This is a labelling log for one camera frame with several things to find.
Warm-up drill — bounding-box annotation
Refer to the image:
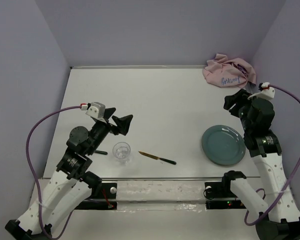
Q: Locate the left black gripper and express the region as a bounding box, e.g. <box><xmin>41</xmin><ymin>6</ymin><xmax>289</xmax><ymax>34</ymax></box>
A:
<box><xmin>87</xmin><ymin>107</ymin><xmax>134</xmax><ymax>155</ymax></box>

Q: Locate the pink cloth placemat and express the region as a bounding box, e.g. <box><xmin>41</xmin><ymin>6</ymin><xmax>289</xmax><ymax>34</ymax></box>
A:
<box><xmin>202</xmin><ymin>53</ymin><xmax>257</xmax><ymax>89</ymax></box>

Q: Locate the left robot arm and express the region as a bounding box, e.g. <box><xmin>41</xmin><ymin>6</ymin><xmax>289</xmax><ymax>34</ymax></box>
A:
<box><xmin>5</xmin><ymin>102</ymin><xmax>133</xmax><ymax>240</ymax></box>

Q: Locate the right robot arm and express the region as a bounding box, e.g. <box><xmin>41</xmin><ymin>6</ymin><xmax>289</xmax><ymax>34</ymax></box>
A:
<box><xmin>220</xmin><ymin>87</ymin><xmax>300</xmax><ymax>240</ymax></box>

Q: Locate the clear drinking glass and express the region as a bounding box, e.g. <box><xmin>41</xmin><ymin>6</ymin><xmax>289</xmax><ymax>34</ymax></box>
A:
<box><xmin>112</xmin><ymin>142</ymin><xmax>132</xmax><ymax>165</ymax></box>

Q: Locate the teal ceramic plate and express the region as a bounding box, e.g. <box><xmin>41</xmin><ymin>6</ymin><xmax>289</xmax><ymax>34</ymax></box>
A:
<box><xmin>201</xmin><ymin>125</ymin><xmax>246</xmax><ymax>167</ymax></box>

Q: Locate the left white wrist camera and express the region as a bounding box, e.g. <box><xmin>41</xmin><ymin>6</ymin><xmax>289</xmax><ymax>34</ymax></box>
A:
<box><xmin>85</xmin><ymin>102</ymin><xmax>106</xmax><ymax>119</ymax></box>

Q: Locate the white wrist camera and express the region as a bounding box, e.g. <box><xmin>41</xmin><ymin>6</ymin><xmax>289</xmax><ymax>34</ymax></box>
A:
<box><xmin>247</xmin><ymin>82</ymin><xmax>276</xmax><ymax>101</ymax></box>
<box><xmin>85</xmin><ymin>102</ymin><xmax>106</xmax><ymax>119</ymax></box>

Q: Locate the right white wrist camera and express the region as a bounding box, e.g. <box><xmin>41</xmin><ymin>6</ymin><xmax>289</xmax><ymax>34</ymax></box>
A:
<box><xmin>247</xmin><ymin>82</ymin><xmax>276</xmax><ymax>101</ymax></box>

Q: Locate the gold fork black handle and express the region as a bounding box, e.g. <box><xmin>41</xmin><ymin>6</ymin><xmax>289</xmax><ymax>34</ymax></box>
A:
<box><xmin>94</xmin><ymin>150</ymin><xmax>108</xmax><ymax>155</ymax></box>

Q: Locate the gold knife black handle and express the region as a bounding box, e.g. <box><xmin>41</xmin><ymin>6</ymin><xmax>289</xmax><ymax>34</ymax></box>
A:
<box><xmin>138</xmin><ymin>151</ymin><xmax>177</xmax><ymax>165</ymax></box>

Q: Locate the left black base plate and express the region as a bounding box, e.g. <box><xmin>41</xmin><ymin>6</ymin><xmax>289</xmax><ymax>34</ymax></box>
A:
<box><xmin>75</xmin><ymin>181</ymin><xmax>118</xmax><ymax>211</ymax></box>

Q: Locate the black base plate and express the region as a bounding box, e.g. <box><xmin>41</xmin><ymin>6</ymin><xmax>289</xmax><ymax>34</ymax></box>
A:
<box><xmin>75</xmin><ymin>181</ymin><xmax>118</xmax><ymax>211</ymax></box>
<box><xmin>203</xmin><ymin>182</ymin><xmax>246</xmax><ymax>210</ymax></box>

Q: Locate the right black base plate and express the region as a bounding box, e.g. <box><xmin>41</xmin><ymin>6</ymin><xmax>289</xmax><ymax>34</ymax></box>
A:
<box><xmin>203</xmin><ymin>182</ymin><xmax>246</xmax><ymax>210</ymax></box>

